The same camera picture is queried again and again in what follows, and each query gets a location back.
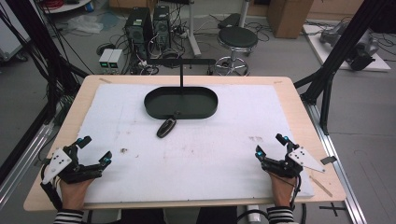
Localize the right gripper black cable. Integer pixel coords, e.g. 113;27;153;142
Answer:
289;173;304;210

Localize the black metal frame strut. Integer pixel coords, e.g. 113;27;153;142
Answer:
293;0;396;136
0;0;90;125

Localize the white desk leg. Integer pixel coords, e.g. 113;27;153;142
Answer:
186;0;203;58

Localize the clear plastic bag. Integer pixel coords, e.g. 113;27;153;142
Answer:
66;14;105;35

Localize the large black computer tower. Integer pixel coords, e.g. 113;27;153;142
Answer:
124;7;154;62

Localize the thin wooden stick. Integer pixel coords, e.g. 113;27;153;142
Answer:
308;175;333;198

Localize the black tape piece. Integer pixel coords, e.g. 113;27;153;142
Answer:
319;155;338;166

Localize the white foam mat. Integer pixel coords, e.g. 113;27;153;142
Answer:
76;82;316;203

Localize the person's left hand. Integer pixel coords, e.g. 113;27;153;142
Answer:
59;176;95;211

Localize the aluminium rail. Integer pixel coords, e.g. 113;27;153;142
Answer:
0;122;55;206
304;101;368;224

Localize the black car key fob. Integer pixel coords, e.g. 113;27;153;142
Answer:
156;117;177;139

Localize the black tape cross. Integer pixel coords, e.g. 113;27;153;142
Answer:
318;202;347;217

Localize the brown cardboard box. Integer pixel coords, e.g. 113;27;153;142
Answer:
266;0;315;39

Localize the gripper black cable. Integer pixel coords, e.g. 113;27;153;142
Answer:
39;163;64;211
289;173;304;210

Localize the black round stool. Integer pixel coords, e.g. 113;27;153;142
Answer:
214;25;260;77

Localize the slim black computer tower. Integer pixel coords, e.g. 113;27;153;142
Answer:
152;5;172;51

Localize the white board with grey equipment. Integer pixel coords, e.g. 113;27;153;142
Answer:
302;18;392;73

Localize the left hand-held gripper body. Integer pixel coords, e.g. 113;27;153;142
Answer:
41;144;105;186

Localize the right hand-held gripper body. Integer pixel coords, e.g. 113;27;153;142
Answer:
262;144;327;179

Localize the white power supply box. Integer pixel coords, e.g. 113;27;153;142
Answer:
107;49;125;75
98;48;115;75

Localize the black oval tray with hanger stand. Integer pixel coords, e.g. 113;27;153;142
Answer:
143;58;219;121

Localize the person's right hand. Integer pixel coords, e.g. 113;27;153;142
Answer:
268;172;297;208

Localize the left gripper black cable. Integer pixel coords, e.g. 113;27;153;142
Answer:
39;163;64;211

